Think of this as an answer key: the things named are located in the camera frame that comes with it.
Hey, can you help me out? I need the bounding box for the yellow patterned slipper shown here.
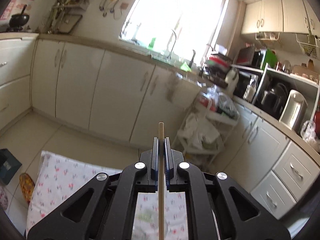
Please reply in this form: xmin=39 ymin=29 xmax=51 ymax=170
xmin=19 ymin=173 xmax=35 ymax=205

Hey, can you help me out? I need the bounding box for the white rolling storage cart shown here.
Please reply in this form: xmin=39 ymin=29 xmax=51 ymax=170
xmin=173 ymin=86 xmax=240 ymax=171

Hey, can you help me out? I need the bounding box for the chrome kitchen faucet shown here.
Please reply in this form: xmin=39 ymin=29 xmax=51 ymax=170
xmin=167 ymin=29 xmax=177 ymax=61

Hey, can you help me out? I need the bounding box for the black wok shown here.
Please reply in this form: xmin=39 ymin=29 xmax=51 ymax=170
xmin=9 ymin=4 xmax=30 ymax=28

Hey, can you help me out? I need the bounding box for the dark blue dustpan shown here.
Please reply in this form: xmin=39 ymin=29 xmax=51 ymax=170
xmin=0 ymin=148 xmax=22 ymax=185

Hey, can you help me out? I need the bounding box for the cherry print tablecloth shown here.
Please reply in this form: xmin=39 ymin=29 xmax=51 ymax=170
xmin=25 ymin=151 xmax=188 ymax=239

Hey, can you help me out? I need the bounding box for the wooden chopstick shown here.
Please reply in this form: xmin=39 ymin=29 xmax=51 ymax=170
xmin=158 ymin=122 xmax=165 ymax=240

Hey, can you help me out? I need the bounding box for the white electric kettle pot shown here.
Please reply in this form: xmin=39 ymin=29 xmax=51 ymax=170
xmin=279 ymin=89 xmax=308 ymax=133

